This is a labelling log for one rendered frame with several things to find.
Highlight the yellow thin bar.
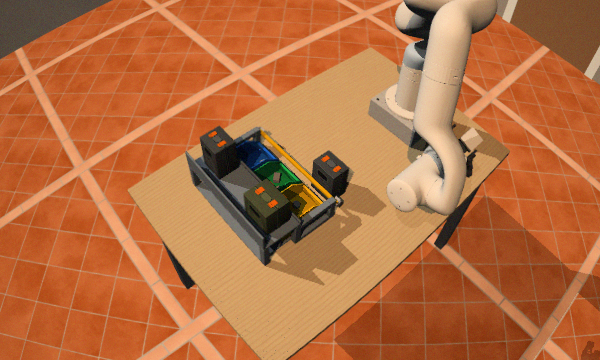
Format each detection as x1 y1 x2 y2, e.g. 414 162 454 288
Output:
260 129 338 204

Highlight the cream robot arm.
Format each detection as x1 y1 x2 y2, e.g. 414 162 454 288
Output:
385 0 497 216

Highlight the green bin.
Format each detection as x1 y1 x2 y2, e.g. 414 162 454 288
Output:
253 161 300 192

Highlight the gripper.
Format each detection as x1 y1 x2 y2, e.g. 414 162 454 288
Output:
422 124 477 178

